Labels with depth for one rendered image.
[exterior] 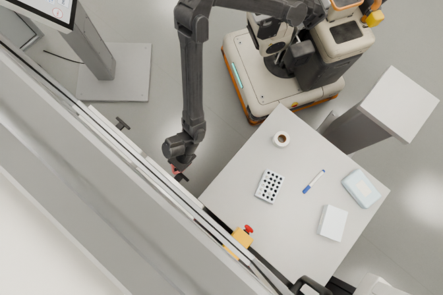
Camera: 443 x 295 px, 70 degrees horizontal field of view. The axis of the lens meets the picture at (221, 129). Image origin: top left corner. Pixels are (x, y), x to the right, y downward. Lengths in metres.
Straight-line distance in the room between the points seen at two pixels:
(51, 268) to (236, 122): 2.09
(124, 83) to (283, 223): 1.49
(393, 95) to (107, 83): 1.79
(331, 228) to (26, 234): 1.30
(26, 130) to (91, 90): 2.23
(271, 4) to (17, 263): 0.94
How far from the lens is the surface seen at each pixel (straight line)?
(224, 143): 2.19
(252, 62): 2.10
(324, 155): 1.49
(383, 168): 2.47
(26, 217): 0.19
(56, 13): 1.49
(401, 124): 1.69
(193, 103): 0.98
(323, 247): 1.46
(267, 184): 1.37
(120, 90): 2.34
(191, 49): 0.88
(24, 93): 0.18
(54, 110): 0.17
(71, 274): 0.19
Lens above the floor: 2.14
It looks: 75 degrees down
